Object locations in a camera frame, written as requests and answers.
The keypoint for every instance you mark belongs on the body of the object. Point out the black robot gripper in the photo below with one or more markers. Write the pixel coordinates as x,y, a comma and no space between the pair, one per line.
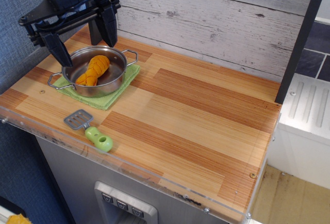
51,18

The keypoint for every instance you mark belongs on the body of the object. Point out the orange plush toy fish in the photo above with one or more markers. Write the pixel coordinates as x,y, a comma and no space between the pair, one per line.
97,66

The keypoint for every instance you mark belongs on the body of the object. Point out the stainless steel pot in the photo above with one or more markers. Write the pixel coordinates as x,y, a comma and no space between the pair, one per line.
119,62

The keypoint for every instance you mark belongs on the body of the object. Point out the green folded cloth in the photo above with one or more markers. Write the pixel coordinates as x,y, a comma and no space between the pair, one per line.
99,97

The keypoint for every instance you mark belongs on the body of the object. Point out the silver dispenser button panel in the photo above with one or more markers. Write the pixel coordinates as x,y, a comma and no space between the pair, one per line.
119,207

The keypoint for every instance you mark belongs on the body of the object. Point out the clear acrylic table guard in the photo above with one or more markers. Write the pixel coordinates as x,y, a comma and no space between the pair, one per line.
186,182

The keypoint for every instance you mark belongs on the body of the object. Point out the yellow object at corner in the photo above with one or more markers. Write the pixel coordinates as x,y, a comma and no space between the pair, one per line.
18,219

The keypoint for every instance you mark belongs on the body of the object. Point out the white ribbed cabinet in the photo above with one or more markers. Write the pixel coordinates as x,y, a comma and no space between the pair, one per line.
300,145

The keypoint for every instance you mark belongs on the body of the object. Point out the black left support post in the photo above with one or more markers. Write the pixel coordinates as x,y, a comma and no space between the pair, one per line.
95,36

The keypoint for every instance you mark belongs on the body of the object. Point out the black support post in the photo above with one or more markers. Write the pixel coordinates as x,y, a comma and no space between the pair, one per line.
306,26
95,36

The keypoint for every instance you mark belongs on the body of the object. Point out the grey spatula green handle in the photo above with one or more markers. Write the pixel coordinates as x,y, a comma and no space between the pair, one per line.
81,119

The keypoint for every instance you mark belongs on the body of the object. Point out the black right support post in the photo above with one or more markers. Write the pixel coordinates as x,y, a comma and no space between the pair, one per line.
306,26

